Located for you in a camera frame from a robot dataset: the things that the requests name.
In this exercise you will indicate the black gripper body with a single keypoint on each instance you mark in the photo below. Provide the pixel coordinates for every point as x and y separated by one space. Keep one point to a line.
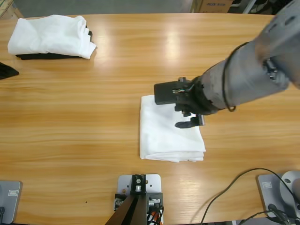
194 103

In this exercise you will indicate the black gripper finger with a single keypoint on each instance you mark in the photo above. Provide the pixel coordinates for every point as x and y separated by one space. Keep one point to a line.
7 71
187 124

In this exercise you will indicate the white t-shirt with black print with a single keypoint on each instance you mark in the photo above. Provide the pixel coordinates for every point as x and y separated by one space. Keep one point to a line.
164 140

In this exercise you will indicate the black garment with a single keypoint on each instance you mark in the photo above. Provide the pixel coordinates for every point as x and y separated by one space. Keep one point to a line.
35 57

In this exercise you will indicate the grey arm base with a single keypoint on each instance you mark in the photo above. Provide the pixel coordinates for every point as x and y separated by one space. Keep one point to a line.
11 201
269 194

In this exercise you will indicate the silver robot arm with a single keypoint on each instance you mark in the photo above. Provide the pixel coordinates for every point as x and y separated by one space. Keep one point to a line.
246 75

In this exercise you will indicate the plain cardboard box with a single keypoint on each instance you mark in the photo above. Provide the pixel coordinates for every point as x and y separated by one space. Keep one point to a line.
9 8

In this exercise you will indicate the cardboard box with AUX print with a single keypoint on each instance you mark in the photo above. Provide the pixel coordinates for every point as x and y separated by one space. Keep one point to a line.
215 7

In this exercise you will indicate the black base plug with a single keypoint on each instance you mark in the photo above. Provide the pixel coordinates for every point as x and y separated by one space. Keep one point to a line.
273 207

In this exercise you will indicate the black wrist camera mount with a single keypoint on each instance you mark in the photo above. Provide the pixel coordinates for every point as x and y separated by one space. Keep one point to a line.
164 92

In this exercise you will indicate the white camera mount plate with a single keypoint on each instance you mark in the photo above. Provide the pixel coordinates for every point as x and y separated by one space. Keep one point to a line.
155 184

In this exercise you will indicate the black post bracket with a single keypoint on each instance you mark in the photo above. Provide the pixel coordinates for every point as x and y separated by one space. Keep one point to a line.
118 199
159 195

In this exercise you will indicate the black post clamp with bolt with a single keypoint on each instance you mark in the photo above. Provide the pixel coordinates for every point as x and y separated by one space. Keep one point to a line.
134 180

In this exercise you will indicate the dark camera post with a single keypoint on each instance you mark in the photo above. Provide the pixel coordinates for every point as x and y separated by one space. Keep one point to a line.
127 213

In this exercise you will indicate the grey metal frame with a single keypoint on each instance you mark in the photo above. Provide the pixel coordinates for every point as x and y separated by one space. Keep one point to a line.
248 5

